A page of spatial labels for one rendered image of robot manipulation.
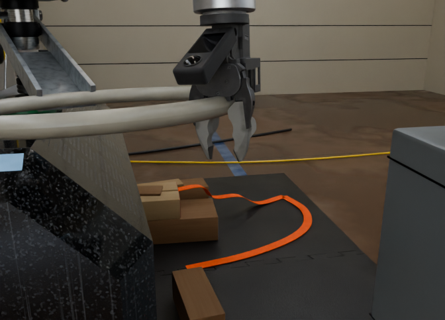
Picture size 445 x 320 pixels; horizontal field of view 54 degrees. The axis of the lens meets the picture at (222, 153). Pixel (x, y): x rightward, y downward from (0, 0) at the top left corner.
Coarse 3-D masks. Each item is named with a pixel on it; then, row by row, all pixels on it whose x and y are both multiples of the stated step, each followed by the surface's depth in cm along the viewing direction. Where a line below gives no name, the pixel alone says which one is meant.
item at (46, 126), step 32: (32, 96) 88; (64, 96) 92; (96, 96) 94; (128, 96) 95; (160, 96) 94; (0, 128) 51; (32, 128) 50; (64, 128) 50; (96, 128) 51; (128, 128) 52
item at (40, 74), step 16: (0, 16) 135; (0, 32) 117; (48, 32) 120; (16, 48) 106; (48, 48) 121; (16, 64) 104; (32, 64) 110; (48, 64) 112; (64, 64) 109; (32, 80) 91; (48, 80) 103; (64, 80) 104; (80, 80) 99
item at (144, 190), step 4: (140, 188) 216; (144, 188) 216; (148, 188) 216; (152, 188) 216; (156, 188) 216; (160, 188) 216; (140, 192) 211; (144, 192) 211; (148, 192) 211; (152, 192) 211; (156, 192) 211; (160, 192) 211
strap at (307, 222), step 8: (208, 192) 234; (264, 200) 261; (272, 200) 261; (288, 200) 261; (304, 208) 250; (304, 216) 239; (304, 224) 230; (296, 232) 221; (304, 232) 221; (280, 240) 213; (288, 240) 213; (256, 248) 205; (264, 248) 205; (272, 248) 205; (232, 256) 198; (240, 256) 198; (248, 256) 198; (192, 264) 192; (200, 264) 192; (208, 264) 192; (216, 264) 192
